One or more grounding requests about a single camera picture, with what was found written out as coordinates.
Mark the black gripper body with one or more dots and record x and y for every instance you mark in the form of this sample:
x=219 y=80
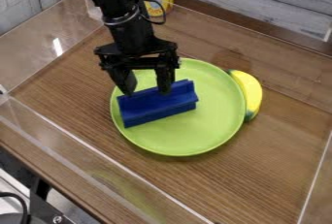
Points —
x=137 y=49

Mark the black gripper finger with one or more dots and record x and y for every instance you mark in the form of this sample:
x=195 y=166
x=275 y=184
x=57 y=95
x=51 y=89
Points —
x=125 y=80
x=165 y=73

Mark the blue star-shaped block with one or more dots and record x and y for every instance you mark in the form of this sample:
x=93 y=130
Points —
x=148 y=105

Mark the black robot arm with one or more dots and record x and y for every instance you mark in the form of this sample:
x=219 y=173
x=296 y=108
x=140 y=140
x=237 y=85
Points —
x=125 y=10

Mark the green round plate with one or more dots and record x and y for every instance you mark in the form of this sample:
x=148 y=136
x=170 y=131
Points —
x=196 y=131

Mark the yellow banana toy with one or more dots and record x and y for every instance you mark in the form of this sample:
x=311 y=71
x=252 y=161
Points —
x=252 y=91

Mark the black metal table leg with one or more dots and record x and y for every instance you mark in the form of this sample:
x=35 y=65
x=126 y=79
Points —
x=43 y=213

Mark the clear acrylic front wall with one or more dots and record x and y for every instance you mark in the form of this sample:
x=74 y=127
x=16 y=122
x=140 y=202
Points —
x=94 y=181

